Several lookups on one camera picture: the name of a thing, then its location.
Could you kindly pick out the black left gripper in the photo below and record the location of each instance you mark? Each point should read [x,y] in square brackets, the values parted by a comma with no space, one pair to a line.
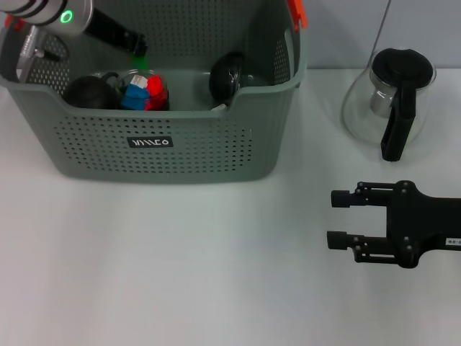
[108,27]

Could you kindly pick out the green toy brick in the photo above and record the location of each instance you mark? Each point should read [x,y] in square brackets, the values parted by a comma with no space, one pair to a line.
[140,62]

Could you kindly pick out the orange-red small toy brick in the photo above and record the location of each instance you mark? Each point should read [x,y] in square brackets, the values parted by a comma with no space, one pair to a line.
[156,104]

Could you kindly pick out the black round object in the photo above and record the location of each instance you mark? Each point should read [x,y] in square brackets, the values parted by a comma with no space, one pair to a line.
[227,77]

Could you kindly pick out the red sloped toy brick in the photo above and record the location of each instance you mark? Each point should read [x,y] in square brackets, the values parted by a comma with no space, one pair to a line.
[155,85]

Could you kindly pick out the glass teacup with black holder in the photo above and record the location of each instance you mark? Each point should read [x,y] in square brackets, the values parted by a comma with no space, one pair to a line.
[122,81]

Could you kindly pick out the grey perforated plastic storage basket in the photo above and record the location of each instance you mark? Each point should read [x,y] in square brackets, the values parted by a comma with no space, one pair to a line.
[180,158]

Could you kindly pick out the dark clay teapot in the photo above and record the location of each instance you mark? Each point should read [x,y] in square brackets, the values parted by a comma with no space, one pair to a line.
[86,94]

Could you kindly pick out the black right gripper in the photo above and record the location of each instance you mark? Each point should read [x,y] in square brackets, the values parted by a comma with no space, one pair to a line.
[417,220]

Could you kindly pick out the blue toy brick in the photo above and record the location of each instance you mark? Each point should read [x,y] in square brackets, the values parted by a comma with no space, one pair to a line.
[135,97]

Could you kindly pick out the silver left gripper elbow plug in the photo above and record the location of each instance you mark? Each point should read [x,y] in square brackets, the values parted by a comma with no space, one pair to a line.
[29,44]

